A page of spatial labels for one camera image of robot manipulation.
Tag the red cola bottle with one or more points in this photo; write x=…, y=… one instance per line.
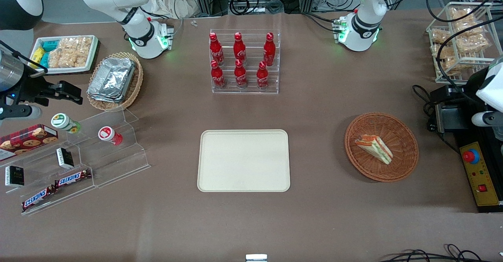
x=262, y=77
x=269, y=52
x=216, y=50
x=239, y=50
x=240, y=75
x=217, y=77

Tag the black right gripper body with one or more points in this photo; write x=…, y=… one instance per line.
x=32, y=89

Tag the red emergency button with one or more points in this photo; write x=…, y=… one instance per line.
x=470, y=156

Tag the triangular sandwich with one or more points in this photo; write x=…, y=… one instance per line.
x=375, y=148

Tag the clear acrylic step display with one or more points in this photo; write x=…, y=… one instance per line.
x=114, y=163

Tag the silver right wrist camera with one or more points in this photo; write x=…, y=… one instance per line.
x=23, y=112

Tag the brown wicker basket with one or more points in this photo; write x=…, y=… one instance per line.
x=401, y=136

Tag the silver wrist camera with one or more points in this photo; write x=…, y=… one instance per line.
x=489, y=118
x=23, y=112

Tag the small black box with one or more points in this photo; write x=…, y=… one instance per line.
x=65, y=158
x=14, y=176

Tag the yellow control panel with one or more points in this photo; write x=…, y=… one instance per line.
x=481, y=175

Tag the white snack tray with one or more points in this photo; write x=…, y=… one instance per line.
x=92, y=55

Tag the white object at table edge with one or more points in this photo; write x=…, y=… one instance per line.
x=256, y=258

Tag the clear acrylic bottle rack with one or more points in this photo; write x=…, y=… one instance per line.
x=251, y=85

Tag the black sealing machine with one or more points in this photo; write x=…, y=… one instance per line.
x=452, y=116

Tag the red cookie box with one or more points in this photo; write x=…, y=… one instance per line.
x=29, y=138

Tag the green lid cup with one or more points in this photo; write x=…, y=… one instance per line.
x=63, y=122

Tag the rice cracker pack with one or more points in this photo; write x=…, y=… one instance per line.
x=460, y=15
x=452, y=63
x=473, y=44
x=55, y=57
x=83, y=52
x=68, y=52
x=469, y=27
x=440, y=36
x=434, y=50

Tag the stack of foil trays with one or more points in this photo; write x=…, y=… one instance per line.
x=112, y=79

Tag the light oval wicker basket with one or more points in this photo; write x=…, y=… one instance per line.
x=135, y=85

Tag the teal snack pack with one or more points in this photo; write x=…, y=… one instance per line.
x=50, y=46
x=44, y=59

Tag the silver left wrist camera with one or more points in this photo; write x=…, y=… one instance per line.
x=489, y=118

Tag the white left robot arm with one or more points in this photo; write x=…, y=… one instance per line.
x=365, y=22

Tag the red lid cup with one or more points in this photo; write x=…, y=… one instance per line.
x=109, y=135

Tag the yellow snack pack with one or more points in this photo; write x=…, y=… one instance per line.
x=37, y=54

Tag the snickers bar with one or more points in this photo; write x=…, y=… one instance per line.
x=72, y=178
x=38, y=198

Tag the beige rectangular tray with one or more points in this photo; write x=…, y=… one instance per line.
x=243, y=160

